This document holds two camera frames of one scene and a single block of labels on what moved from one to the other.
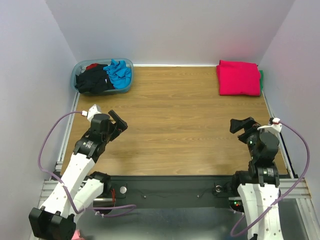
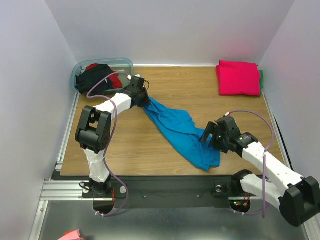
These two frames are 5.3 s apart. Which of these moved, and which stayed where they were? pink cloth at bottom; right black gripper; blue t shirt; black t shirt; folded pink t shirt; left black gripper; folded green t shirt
Moved: right black gripper; left black gripper; blue t shirt
Stayed: folded green t shirt; folded pink t shirt; black t shirt; pink cloth at bottom
